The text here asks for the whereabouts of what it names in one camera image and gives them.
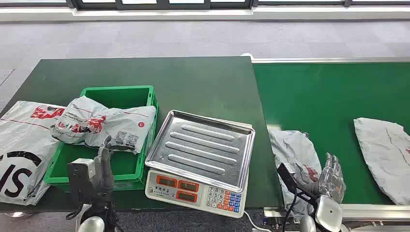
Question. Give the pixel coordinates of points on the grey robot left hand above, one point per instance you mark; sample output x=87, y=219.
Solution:
x=104, y=173

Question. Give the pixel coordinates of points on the large white package black letters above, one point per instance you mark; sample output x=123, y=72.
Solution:
x=22, y=144

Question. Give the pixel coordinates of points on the white package with QR codes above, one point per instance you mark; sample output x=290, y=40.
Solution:
x=96, y=121

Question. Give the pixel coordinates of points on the green conveyor belt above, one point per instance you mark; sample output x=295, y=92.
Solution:
x=320, y=96

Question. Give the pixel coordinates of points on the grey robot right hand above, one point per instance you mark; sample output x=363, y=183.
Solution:
x=331, y=182

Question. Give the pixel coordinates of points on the dark window frame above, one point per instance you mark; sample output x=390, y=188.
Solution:
x=160, y=4

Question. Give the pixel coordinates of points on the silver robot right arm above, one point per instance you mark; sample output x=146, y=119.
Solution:
x=328, y=213

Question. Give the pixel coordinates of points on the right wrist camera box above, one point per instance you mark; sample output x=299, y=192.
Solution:
x=286, y=179

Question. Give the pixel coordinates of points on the dark green table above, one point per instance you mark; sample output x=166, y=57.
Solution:
x=192, y=83

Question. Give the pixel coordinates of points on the green plastic basket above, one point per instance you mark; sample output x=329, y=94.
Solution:
x=126, y=166

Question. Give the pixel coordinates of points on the flat grey courier package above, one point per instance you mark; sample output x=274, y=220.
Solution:
x=384, y=153

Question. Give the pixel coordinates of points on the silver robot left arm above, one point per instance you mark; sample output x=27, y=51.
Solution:
x=94, y=224

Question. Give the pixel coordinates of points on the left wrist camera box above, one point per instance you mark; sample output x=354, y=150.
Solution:
x=78, y=179

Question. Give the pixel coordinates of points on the round metal table foot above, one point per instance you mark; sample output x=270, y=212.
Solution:
x=17, y=214

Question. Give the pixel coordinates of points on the electronic weighing scale steel tray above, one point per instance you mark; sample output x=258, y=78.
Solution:
x=201, y=150

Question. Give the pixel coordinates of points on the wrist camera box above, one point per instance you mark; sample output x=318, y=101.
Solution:
x=286, y=179
x=78, y=179

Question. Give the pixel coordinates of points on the grey courier package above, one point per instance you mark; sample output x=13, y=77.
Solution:
x=291, y=147
x=384, y=153

